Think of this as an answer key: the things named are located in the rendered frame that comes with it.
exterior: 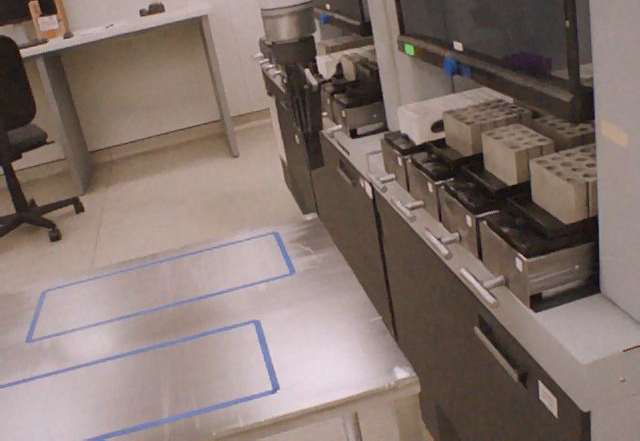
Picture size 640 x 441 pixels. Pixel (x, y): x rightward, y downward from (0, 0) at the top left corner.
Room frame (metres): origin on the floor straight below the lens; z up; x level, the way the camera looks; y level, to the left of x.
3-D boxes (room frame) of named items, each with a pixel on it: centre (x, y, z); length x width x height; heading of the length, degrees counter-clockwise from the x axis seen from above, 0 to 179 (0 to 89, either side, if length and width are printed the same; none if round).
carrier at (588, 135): (0.97, -0.40, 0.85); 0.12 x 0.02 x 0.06; 9
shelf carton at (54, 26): (4.41, 1.37, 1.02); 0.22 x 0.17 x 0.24; 8
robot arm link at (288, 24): (1.21, -0.02, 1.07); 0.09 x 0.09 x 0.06
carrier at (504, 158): (0.96, -0.29, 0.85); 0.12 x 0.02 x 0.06; 8
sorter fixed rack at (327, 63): (1.97, -0.24, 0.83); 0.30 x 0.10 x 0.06; 98
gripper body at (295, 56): (1.21, -0.02, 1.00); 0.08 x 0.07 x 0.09; 21
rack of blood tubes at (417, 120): (1.27, -0.34, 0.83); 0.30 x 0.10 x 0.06; 98
